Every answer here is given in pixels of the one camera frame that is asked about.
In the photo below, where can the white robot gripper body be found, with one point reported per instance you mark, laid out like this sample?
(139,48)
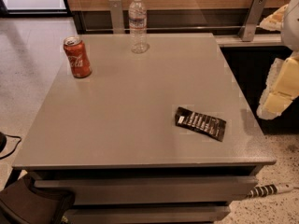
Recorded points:
(291,23)

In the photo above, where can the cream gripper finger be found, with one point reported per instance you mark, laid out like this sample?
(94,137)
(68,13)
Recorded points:
(282,88)
(273,22)

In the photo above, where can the black rxbar chocolate wrapper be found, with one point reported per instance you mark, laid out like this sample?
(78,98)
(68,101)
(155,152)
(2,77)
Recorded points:
(200,123)

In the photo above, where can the clear plastic water bottle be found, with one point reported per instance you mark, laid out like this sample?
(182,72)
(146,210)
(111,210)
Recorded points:
(138,26)

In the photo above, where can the upper grey drawer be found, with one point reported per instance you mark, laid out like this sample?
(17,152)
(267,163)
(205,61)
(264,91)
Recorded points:
(155,190)

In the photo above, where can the grey drawer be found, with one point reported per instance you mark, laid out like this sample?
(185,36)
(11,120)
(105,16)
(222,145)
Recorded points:
(155,190)
(150,215)

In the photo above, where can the red coca-cola can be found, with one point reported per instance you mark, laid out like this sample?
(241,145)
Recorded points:
(75,51)

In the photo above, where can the lower grey drawer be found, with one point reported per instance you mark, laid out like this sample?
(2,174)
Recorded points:
(150,215)

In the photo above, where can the black chair seat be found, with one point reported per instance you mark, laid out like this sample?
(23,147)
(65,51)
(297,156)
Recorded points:
(22,203)

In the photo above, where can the right metal bracket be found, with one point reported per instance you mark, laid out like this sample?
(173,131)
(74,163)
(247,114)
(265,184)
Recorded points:
(248,29)

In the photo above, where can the metal bracket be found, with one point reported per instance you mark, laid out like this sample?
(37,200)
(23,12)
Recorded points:
(116,14)
(248,29)

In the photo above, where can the left metal bracket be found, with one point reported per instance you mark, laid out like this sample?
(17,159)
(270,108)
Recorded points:
(116,14)

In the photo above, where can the horizontal metal rail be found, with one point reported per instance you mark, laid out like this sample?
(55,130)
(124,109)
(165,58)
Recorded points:
(170,30)

